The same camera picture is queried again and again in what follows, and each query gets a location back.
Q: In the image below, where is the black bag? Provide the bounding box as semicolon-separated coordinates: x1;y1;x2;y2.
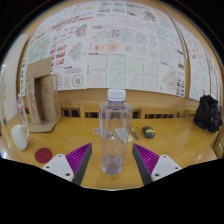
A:
193;94;224;134

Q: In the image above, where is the small black device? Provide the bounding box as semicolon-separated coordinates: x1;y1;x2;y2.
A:
141;125;156;139

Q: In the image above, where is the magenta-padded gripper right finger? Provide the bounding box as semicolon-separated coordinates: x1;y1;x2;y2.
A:
131;143;183;186

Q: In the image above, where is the flat round red coaster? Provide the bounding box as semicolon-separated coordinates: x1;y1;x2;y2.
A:
34;147;53;164

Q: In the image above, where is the large printed wall poster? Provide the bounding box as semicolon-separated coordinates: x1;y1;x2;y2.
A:
19;0;188;98

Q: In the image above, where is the narrow printed wall poster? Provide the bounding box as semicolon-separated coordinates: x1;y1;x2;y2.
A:
173;19;223;103

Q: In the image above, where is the white ceramic mug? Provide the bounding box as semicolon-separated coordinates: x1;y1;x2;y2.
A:
10;123;31;151

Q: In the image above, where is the dark pen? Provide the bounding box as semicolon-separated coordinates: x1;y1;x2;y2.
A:
130;126;140;140

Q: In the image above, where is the clear plastic water bottle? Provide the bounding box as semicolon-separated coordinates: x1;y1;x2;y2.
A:
98;88;134;177

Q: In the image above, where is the brown cardboard box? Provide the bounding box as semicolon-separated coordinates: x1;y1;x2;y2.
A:
25;56;62;134

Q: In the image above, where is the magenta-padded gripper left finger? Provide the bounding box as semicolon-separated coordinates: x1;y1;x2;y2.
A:
40;142;93;186

